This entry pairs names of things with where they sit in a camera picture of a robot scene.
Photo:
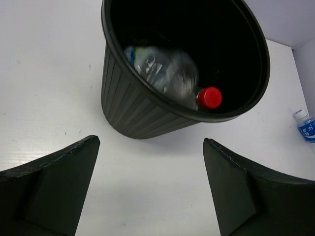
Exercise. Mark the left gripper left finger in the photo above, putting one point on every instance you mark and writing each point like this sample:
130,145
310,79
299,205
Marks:
45,197

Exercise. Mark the black plastic waste bin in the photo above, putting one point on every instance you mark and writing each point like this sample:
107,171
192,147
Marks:
222,37

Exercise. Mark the clear bottle white green label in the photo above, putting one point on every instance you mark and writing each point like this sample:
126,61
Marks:
171,72

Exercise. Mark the red cap red label bottle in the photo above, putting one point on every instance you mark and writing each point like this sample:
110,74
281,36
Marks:
208,98

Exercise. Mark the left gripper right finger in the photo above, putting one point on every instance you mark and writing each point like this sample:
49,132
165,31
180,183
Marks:
253,200

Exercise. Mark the blue label bottle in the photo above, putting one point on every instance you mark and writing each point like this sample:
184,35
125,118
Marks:
306,125

